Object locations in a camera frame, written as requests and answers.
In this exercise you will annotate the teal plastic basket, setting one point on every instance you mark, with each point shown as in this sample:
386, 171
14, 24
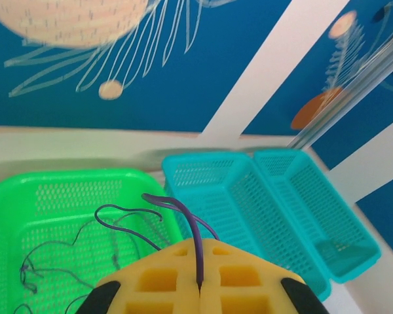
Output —
321, 209
249, 222

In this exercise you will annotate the green plastic basket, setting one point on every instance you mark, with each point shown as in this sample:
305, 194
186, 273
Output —
68, 196

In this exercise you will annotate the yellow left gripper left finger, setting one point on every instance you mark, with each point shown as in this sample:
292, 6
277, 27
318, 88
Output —
157, 281

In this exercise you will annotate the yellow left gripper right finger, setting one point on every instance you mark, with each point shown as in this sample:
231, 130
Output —
249, 281

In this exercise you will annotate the aluminium frame post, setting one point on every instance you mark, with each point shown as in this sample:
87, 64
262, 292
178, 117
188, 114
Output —
357, 81

